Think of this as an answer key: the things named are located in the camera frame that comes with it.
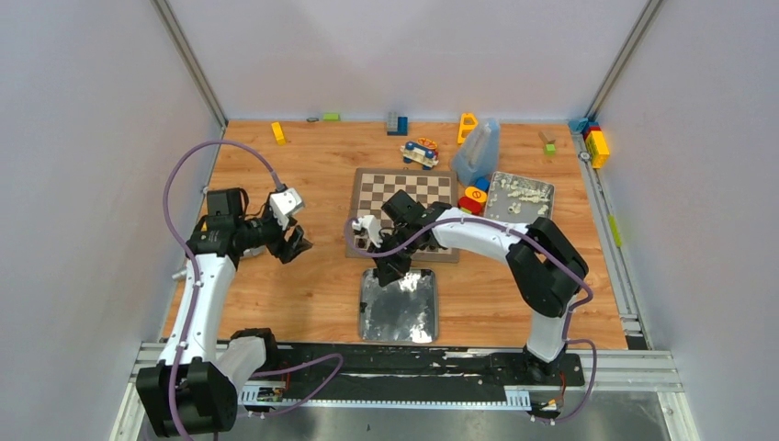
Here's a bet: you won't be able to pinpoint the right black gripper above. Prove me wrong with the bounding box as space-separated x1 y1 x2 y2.
367 226 418 288

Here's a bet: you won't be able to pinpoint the silver tray black pieces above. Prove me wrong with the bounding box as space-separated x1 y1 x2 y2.
357 268 439 345

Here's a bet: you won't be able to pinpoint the wooden chessboard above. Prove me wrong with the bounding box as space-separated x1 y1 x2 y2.
344 167 462 265

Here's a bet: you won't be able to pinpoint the red yellow blue block toy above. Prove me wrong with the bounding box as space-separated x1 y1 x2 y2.
457 177 490 216

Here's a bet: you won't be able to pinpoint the colourful toy car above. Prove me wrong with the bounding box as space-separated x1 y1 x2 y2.
400 138 439 170

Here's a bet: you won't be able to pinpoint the translucent blue plastic container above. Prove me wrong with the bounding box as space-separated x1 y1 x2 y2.
450 119 501 187

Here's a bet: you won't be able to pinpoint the silver tray white pieces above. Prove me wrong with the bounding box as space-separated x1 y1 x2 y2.
483 171 555 223

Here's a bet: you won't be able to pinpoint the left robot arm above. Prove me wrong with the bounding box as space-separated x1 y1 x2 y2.
136 187 312 437

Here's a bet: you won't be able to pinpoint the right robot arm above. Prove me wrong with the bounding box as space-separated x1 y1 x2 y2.
351 190 593 384

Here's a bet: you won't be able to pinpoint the yellow block far left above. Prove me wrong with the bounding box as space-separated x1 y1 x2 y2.
270 121 288 145

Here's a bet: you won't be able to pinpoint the blue grey block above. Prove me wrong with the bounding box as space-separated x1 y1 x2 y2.
386 111 409 136

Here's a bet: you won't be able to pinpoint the wooden brown block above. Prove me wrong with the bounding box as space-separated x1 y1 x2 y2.
538 130 556 144

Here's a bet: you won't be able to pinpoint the yellow red blue brick stack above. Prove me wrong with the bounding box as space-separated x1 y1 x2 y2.
568 119 610 169

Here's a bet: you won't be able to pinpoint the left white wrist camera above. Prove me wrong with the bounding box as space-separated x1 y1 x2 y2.
268 187 305 231

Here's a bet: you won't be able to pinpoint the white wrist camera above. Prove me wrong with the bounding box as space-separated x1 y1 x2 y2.
349 215 382 249
268 187 305 231

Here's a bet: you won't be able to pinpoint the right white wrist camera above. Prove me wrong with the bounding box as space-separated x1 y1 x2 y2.
349 215 382 249

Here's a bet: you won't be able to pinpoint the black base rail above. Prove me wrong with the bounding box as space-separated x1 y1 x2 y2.
159 338 650 408

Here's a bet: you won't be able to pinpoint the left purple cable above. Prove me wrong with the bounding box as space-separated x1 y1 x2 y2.
162 140 345 441

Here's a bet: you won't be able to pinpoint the purple cable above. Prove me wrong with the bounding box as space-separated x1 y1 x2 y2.
162 140 345 441
343 216 599 425

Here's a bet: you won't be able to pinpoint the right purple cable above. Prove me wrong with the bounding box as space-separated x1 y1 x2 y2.
343 216 599 425

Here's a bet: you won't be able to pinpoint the yellow triangular frame toy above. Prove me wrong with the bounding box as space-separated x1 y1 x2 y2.
457 112 479 145

